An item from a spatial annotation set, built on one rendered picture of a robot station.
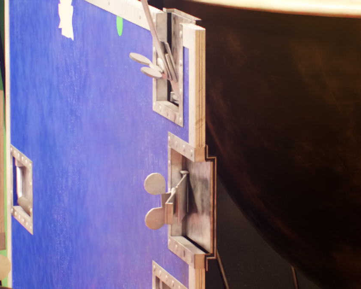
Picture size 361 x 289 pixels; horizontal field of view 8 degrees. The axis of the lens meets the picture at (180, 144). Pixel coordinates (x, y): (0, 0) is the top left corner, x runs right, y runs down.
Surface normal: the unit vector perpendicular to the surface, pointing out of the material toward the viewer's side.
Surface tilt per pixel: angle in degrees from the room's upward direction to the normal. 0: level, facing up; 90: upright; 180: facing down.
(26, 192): 90
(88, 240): 90
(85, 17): 90
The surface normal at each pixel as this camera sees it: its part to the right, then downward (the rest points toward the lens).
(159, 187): 0.41, 0.25
